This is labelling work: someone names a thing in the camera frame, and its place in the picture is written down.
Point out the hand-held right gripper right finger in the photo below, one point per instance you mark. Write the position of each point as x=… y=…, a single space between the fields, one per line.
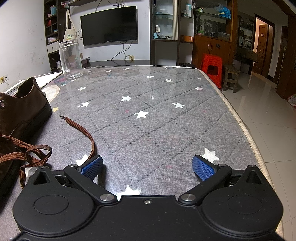
x=202 y=168

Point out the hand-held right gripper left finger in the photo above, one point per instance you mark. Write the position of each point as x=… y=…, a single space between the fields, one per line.
x=92 y=168

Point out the brown shoelace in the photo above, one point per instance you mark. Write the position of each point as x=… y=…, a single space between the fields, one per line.
x=93 y=144

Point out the brown leather shoe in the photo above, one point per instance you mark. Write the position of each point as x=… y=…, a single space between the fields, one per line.
x=23 y=111

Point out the round built-in cooktop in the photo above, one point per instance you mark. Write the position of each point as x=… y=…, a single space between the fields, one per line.
x=52 y=92

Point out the white flat sheet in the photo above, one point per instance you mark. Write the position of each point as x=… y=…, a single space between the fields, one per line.
x=49 y=78

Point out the small wooden stool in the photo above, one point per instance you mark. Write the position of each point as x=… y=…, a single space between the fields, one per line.
x=231 y=69

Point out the red plastic stool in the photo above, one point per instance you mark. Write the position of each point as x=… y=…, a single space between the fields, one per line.
x=211 y=60

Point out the dark television bench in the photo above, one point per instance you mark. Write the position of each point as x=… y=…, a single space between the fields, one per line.
x=119 y=63

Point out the clear glass jar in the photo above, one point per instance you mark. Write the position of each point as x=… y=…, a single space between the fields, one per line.
x=70 y=60

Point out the white long flat box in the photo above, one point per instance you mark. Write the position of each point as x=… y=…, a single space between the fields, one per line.
x=15 y=86

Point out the brown wooden cabinet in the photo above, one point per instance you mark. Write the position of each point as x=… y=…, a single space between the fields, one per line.
x=212 y=51

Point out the glass display cabinet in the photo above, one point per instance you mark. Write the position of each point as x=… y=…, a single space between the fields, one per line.
x=164 y=46

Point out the brown wooden door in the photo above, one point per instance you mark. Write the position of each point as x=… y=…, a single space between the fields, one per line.
x=262 y=48

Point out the cream tote bag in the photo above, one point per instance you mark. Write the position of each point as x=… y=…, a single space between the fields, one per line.
x=70 y=34

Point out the dark open shelf unit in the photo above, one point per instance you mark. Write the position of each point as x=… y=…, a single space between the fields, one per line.
x=51 y=32

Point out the black flat television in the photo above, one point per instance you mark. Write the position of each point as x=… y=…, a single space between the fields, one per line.
x=108 y=25

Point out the blue plastic bag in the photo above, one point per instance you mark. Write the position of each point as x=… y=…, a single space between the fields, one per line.
x=223 y=10

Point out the yellowed wall socket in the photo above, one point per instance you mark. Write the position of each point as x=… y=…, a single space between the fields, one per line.
x=3 y=79

